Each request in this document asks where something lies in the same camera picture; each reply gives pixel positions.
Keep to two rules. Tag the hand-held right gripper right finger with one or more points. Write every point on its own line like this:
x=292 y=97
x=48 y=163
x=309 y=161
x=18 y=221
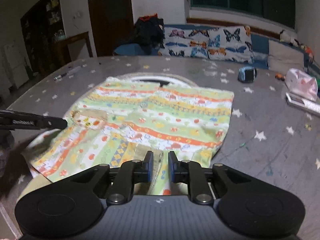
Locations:
x=172 y=166

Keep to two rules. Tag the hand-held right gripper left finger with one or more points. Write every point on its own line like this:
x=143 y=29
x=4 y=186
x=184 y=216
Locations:
x=149 y=166

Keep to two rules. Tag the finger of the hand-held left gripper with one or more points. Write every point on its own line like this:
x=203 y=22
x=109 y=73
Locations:
x=52 y=122

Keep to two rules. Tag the patterned green orange garment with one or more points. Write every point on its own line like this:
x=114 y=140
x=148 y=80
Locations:
x=162 y=110

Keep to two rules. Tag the black clothes pile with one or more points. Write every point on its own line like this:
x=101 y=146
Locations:
x=148 y=33

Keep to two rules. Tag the clear black pen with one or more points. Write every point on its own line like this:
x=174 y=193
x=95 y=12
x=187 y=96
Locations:
x=68 y=73

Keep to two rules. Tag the white cabinet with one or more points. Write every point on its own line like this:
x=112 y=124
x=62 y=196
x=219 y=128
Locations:
x=13 y=65

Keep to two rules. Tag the wooden side table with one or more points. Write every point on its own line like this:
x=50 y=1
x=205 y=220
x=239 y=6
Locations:
x=75 y=42

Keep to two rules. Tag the glass jar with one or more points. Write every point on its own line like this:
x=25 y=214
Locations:
x=60 y=35

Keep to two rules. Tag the dark wooden shelf cabinet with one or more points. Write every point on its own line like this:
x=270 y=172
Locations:
x=40 y=35

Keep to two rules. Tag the round white table insert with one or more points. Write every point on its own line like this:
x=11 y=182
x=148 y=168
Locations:
x=150 y=76

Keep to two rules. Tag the grey star tablecloth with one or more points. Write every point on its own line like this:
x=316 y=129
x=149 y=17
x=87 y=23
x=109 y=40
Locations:
x=262 y=142

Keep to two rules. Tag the brown wooden door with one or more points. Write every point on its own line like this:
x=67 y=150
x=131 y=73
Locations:
x=110 y=17

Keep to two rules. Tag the butterfly print pillow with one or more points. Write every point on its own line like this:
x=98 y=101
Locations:
x=182 y=42
x=232 y=43

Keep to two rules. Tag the small orange toy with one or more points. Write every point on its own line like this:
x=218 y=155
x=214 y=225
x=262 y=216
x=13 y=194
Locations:
x=280 y=76

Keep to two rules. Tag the white flat device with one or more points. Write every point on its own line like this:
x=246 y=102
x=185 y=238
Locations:
x=302 y=103

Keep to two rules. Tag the blue sofa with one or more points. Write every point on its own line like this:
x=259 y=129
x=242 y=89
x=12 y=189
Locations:
x=258 y=45

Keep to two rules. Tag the white pink tissue pack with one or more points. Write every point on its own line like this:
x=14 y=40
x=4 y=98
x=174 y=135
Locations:
x=301 y=83

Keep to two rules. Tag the grey pillow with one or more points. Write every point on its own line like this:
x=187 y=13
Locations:
x=285 y=56

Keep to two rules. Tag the black white plush toy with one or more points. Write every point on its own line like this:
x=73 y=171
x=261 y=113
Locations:
x=288 y=38

